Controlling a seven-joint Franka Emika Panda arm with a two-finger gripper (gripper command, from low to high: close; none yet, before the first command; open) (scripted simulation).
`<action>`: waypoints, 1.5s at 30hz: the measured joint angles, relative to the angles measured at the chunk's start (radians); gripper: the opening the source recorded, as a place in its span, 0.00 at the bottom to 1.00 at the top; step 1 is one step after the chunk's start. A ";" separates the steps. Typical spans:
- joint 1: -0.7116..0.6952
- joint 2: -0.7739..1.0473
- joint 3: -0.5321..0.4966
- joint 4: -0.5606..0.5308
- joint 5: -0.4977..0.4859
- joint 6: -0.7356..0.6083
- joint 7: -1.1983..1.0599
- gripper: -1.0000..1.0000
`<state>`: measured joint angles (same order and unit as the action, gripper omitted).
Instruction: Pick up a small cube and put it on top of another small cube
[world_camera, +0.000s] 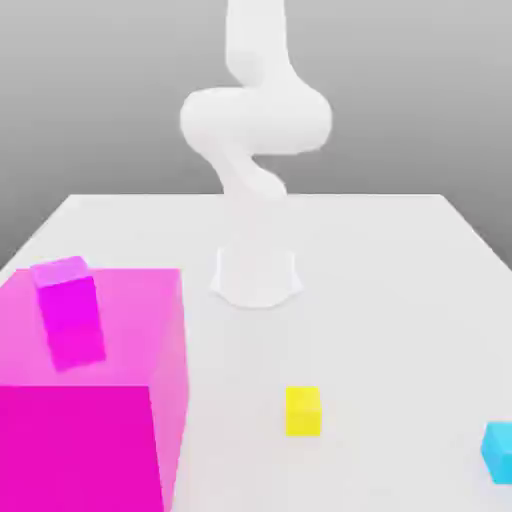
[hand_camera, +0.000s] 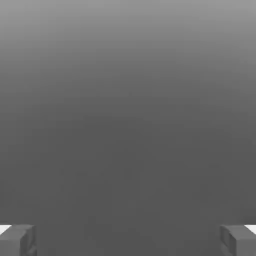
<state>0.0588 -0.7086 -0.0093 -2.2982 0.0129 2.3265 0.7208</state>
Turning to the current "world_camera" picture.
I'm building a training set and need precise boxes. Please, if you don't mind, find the large magenta box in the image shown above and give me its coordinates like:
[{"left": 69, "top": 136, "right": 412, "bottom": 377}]
[{"left": 0, "top": 267, "right": 190, "bottom": 512}]

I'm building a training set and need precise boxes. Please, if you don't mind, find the small yellow cube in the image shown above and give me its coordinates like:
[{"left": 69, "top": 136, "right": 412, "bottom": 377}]
[{"left": 284, "top": 385, "right": 322, "bottom": 438}]

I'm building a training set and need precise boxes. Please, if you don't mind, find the small cyan cube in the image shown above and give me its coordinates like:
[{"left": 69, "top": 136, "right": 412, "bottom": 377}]
[{"left": 480, "top": 420, "right": 512, "bottom": 486}]

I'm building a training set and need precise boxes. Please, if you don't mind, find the small magenta cube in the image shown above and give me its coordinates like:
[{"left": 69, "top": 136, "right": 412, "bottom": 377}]
[{"left": 30, "top": 255, "right": 108, "bottom": 373}]

